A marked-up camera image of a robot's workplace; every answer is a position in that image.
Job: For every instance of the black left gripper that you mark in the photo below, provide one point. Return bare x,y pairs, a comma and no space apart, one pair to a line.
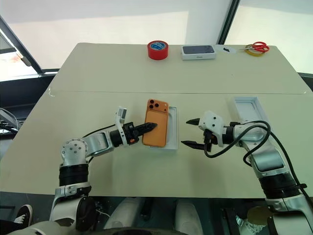
129,133

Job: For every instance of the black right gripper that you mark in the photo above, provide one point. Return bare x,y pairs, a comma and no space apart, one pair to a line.
207,139

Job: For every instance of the orange smartphone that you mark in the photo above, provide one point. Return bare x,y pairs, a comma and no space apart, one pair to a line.
156,115

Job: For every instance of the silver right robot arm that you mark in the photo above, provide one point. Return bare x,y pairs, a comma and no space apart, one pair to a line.
265,159

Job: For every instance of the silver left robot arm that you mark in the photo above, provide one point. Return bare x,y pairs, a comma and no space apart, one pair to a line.
73,149

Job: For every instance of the white phone box base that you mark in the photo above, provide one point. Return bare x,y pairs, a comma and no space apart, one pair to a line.
173,132

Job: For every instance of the white phone box lid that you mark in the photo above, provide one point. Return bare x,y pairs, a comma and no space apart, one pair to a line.
244,107

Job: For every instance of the closed white phone box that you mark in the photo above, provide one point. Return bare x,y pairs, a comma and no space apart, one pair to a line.
198,52

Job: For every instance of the red tape roll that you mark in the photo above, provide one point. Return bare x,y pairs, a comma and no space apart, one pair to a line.
157,52

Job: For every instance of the white rounded robot leg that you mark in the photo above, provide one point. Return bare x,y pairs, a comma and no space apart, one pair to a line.
188,216
124,213

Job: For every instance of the small white bag, black item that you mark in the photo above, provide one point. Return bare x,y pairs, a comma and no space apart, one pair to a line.
228,50

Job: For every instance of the yellow tape roll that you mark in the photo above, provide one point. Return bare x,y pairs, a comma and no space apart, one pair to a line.
255,53

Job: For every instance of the black upright window beam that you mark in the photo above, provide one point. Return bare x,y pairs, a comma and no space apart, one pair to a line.
228,22

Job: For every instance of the black slanted window beam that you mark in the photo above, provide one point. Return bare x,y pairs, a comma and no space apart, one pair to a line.
22,49

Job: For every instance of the black and white sneaker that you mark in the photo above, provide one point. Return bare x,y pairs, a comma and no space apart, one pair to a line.
24,215

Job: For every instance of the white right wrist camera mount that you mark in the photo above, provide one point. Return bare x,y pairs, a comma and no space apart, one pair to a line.
212,123

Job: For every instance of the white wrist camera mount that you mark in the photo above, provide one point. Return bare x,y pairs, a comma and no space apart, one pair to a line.
212,123
121,115

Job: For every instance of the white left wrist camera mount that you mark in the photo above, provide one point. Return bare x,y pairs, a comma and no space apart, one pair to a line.
121,115

